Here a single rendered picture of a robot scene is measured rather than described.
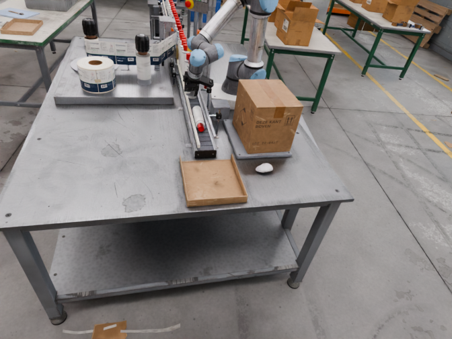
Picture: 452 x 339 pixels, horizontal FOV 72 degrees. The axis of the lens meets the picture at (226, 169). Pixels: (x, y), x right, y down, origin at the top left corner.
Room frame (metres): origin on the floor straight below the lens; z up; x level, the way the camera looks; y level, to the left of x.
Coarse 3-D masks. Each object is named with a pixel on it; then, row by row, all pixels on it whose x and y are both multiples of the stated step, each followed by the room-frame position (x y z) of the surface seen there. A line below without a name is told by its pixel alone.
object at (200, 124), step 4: (192, 108) 1.55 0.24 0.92; (196, 108) 1.53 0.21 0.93; (200, 108) 1.55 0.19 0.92; (196, 112) 1.49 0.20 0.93; (200, 112) 1.49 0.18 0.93; (196, 116) 1.45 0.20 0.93; (200, 116) 1.45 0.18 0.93; (196, 120) 1.41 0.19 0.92; (200, 120) 1.41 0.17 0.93; (196, 124) 1.40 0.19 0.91; (200, 124) 1.38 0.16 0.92; (204, 124) 1.41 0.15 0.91; (200, 128) 1.36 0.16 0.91
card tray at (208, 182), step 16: (208, 160) 1.21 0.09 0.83; (224, 160) 1.23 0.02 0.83; (192, 176) 1.07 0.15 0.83; (208, 176) 1.09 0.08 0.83; (224, 176) 1.10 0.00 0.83; (240, 176) 1.08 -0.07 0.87; (192, 192) 0.96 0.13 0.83; (208, 192) 0.98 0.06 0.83; (224, 192) 0.99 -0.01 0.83; (240, 192) 1.01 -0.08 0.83
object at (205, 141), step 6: (180, 78) 2.00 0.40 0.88; (192, 102) 1.68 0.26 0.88; (198, 102) 1.70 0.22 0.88; (192, 114) 1.54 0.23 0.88; (204, 120) 1.50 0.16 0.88; (204, 126) 1.43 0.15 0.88; (198, 132) 1.37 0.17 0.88; (204, 132) 1.38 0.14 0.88; (198, 138) 1.32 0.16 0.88; (204, 138) 1.33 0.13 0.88; (210, 138) 1.33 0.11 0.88; (204, 144) 1.27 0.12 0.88; (210, 144) 1.28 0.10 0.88; (198, 150) 1.21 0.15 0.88; (204, 150) 1.22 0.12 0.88; (210, 150) 1.23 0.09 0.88
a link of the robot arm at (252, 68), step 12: (252, 0) 1.78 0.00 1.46; (264, 0) 1.73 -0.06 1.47; (276, 0) 1.79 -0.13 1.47; (252, 12) 1.77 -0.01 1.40; (264, 12) 1.76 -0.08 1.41; (252, 24) 1.79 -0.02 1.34; (264, 24) 1.78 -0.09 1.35; (252, 36) 1.78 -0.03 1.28; (264, 36) 1.80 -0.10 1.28; (252, 48) 1.78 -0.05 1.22; (252, 60) 1.78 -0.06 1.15; (240, 72) 1.82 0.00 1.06; (252, 72) 1.77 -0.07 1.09; (264, 72) 1.80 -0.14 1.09
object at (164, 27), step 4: (160, 24) 2.35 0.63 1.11; (164, 24) 2.33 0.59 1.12; (168, 24) 2.37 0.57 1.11; (172, 24) 2.45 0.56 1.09; (160, 28) 2.35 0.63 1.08; (164, 28) 2.33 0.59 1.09; (168, 28) 2.37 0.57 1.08; (160, 32) 2.35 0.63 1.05; (164, 32) 2.33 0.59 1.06; (160, 36) 2.35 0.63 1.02; (164, 36) 2.33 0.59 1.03; (172, 56) 2.33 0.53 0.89
